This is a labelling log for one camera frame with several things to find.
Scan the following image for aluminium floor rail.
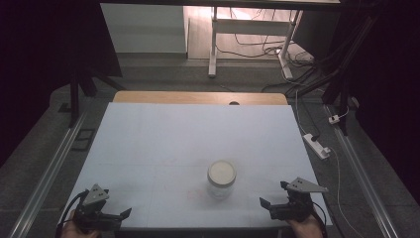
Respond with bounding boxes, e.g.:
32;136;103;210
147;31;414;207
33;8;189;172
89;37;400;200
324;104;401;238
8;111;89;238

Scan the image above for tangle of black cables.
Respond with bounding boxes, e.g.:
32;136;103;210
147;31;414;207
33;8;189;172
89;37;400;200
216;8;318;97

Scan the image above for black rectangular floor frame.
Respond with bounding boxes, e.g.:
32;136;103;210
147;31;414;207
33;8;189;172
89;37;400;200
70;128;97;153

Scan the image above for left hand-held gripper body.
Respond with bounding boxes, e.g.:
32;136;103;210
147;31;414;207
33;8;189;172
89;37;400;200
72;183;123;232

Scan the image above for white desk frame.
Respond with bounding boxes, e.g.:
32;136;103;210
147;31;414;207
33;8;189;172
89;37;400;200
207;6;303;80

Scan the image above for white power strip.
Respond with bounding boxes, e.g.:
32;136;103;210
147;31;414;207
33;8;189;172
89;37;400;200
302;133;332;161

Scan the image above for person's right hand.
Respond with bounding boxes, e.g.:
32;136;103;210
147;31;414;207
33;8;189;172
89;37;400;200
286;214;324;238

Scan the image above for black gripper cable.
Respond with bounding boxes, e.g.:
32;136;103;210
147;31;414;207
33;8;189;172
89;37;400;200
54;189;90;238
310;201;329;238

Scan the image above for wooden table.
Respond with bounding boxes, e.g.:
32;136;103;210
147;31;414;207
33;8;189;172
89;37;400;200
113;90;289;106

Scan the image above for white round jar lid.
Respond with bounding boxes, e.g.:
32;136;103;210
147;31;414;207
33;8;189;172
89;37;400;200
206;160;238;188

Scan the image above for white table cover sheet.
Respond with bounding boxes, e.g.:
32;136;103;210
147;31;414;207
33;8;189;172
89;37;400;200
56;101;333;230

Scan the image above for black curtain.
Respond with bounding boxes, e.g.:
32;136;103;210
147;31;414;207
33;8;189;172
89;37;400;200
343;0;420;206
0;0;124;168

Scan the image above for thin white cable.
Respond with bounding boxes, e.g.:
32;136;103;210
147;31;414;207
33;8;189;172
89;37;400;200
329;147;365;238

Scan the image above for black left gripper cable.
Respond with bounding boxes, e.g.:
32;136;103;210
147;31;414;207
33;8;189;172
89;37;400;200
54;189;90;238

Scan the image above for black metal stand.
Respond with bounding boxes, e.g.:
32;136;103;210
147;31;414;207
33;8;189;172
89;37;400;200
67;63;127;129
286;13;380;137

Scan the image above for clear glass jar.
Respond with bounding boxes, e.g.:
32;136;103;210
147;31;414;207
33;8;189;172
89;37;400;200
206;177;236;200

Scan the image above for person's left hand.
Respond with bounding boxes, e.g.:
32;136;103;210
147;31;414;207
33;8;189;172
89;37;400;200
60;211;100;238

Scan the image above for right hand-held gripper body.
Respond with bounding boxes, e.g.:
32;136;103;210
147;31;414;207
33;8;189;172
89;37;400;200
268;177;330;222

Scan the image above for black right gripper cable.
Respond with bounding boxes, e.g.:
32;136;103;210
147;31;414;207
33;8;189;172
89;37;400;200
310;201;329;238

